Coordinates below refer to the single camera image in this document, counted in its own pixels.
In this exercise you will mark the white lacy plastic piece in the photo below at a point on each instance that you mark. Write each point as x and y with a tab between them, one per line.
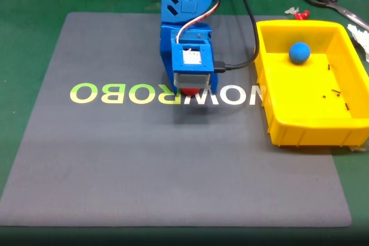
360	37

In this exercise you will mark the blue ball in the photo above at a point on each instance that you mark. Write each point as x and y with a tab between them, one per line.
299	53

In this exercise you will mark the small red plastic part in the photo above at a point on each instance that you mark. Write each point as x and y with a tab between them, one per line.
302	15

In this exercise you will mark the small white plastic scrap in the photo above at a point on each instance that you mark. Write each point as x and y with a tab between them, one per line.
291	10

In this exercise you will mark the grey mat with NOWROBO print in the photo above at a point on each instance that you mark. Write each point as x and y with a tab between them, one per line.
144	156

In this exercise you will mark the clear plastic bag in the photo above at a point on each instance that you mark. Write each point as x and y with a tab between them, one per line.
359	148

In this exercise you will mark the grey camera in blue mount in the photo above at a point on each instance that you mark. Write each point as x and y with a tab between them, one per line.
192	64

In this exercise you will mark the red ball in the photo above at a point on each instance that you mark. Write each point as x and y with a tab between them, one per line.
190	91

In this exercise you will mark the yellow plastic bin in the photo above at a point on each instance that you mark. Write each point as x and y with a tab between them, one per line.
305	107

